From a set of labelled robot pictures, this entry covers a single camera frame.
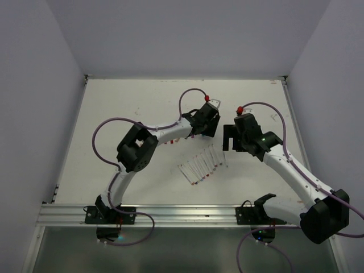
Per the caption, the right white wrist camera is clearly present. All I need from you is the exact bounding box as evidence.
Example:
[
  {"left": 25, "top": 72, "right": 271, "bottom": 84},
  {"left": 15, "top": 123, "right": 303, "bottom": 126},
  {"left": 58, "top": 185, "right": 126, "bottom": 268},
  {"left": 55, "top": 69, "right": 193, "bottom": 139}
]
[{"left": 242, "top": 106, "right": 254, "bottom": 114}]

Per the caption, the left controller box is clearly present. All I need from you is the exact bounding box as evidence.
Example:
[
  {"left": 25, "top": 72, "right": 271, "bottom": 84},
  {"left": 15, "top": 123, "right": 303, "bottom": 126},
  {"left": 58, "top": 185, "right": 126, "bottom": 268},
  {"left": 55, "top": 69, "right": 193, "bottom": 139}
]
[{"left": 96, "top": 227, "right": 125, "bottom": 246}]

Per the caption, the red capped marker pen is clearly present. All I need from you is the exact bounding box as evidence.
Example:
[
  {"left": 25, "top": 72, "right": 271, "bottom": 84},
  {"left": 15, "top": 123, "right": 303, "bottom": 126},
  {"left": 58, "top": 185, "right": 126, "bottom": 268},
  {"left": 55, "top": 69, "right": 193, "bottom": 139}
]
[{"left": 196, "top": 155, "right": 210, "bottom": 177}]

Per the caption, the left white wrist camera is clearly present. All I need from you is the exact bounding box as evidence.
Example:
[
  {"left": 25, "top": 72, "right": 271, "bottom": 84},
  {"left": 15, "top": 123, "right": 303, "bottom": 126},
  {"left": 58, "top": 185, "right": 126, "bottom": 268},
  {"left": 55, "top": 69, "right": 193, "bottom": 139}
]
[{"left": 209, "top": 99, "right": 221, "bottom": 109}]

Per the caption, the aluminium mounting rail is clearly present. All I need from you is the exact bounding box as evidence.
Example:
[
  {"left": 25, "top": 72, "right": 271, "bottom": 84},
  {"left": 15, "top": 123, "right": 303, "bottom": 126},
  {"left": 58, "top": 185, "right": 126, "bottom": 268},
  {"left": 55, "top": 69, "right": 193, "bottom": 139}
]
[{"left": 36, "top": 203, "right": 336, "bottom": 228}]

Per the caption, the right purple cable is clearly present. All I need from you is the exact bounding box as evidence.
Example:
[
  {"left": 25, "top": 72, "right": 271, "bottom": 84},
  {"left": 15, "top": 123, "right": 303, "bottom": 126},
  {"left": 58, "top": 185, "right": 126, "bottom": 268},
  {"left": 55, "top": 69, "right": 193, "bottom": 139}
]
[{"left": 236, "top": 102, "right": 364, "bottom": 273}]

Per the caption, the light blue capped marker pen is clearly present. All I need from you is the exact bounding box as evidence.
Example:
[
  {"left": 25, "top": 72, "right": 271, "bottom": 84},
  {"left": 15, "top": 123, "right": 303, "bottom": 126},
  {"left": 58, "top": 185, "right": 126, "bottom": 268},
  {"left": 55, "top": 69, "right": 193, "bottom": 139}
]
[{"left": 187, "top": 161, "right": 203, "bottom": 181}]

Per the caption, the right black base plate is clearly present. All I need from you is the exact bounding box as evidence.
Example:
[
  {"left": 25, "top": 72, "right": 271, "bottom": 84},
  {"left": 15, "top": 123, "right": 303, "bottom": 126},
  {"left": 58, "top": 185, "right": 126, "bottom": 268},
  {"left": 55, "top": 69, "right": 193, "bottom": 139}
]
[{"left": 235, "top": 201, "right": 287, "bottom": 225}]

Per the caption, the controller box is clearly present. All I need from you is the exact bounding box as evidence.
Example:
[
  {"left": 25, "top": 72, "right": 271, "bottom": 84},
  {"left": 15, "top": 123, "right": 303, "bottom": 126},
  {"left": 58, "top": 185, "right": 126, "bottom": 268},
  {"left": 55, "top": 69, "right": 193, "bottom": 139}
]
[
  {"left": 251, "top": 227, "right": 276, "bottom": 244},
  {"left": 96, "top": 227, "right": 125, "bottom": 246}
]

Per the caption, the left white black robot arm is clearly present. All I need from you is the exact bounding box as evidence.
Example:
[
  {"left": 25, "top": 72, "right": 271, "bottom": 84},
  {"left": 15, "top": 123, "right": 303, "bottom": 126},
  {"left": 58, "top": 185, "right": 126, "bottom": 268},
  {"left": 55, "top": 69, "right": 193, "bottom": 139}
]
[{"left": 92, "top": 101, "right": 220, "bottom": 224}]

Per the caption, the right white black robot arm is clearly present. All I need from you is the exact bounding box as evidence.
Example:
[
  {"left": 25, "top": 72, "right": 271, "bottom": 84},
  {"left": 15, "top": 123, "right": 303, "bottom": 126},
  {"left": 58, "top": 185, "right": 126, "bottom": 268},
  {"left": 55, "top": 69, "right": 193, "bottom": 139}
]
[{"left": 222, "top": 113, "right": 349, "bottom": 244}]

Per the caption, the right controller box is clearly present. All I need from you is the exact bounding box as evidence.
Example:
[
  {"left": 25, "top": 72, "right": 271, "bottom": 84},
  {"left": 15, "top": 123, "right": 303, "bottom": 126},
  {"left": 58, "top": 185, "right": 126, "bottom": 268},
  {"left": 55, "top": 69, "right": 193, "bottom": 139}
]
[{"left": 251, "top": 227, "right": 276, "bottom": 244}]

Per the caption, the pink capped marker pen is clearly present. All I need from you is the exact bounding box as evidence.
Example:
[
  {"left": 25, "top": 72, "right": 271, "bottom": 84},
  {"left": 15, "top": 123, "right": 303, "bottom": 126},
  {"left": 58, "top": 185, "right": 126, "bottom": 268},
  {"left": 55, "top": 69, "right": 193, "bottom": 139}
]
[{"left": 193, "top": 156, "right": 205, "bottom": 179}]

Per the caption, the beige marker pen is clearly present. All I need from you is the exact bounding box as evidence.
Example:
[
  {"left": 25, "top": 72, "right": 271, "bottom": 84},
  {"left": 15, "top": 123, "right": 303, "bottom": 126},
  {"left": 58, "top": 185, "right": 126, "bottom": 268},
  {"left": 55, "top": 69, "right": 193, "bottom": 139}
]
[{"left": 200, "top": 152, "right": 213, "bottom": 175}]

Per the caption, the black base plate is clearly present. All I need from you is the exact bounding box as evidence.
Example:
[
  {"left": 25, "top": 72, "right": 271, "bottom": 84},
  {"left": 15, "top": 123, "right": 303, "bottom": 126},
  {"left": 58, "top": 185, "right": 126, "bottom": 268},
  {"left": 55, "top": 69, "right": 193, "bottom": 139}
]
[
  {"left": 235, "top": 201, "right": 287, "bottom": 225},
  {"left": 83, "top": 206, "right": 136, "bottom": 225}
]

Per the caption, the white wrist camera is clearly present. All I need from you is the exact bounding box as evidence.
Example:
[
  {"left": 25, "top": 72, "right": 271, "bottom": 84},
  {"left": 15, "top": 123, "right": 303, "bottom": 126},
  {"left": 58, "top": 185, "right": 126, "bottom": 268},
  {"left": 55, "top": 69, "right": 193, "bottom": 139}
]
[
  {"left": 209, "top": 99, "right": 221, "bottom": 109},
  {"left": 242, "top": 106, "right": 254, "bottom": 114}
]

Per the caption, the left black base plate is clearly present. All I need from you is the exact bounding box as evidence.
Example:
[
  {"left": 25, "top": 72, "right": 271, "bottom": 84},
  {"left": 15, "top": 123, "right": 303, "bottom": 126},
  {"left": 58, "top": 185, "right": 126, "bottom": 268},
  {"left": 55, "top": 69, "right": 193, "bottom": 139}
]
[{"left": 83, "top": 206, "right": 136, "bottom": 225}]

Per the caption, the orange marker pen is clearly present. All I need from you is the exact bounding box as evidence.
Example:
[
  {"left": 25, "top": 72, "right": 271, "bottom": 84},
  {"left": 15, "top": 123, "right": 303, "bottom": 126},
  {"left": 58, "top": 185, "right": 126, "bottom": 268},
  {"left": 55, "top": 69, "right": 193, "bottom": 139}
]
[{"left": 177, "top": 165, "right": 195, "bottom": 185}]

